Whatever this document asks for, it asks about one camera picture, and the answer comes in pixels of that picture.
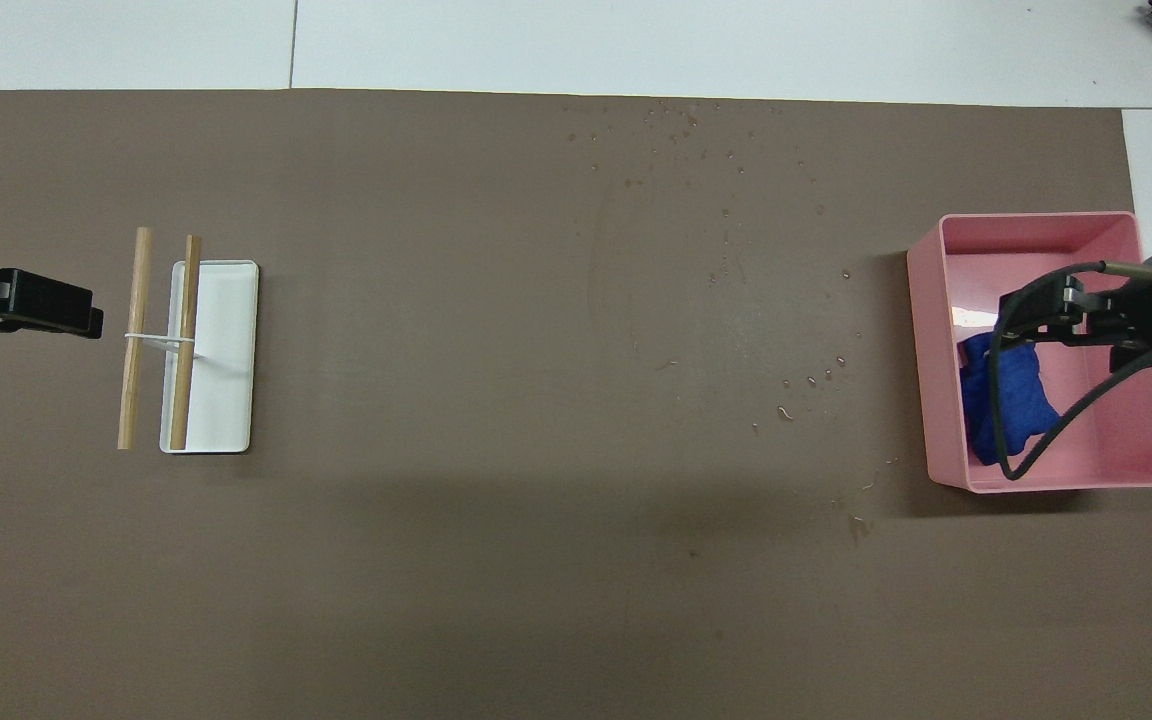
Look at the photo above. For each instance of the wooden towel rack dowel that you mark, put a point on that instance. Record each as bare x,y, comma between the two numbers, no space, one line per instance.
186,320
136,300

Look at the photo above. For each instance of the pink plastic bin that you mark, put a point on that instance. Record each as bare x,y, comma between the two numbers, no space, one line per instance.
1116,440

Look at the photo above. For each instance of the blue towel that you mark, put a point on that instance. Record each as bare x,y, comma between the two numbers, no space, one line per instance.
1021,400

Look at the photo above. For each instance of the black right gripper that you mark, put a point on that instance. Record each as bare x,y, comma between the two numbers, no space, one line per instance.
1146,310

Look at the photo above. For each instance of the white towel rack bracket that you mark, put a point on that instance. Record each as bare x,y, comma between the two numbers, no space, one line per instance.
161,340

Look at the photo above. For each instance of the brown table mat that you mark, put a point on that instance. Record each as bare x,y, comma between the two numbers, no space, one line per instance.
486,500

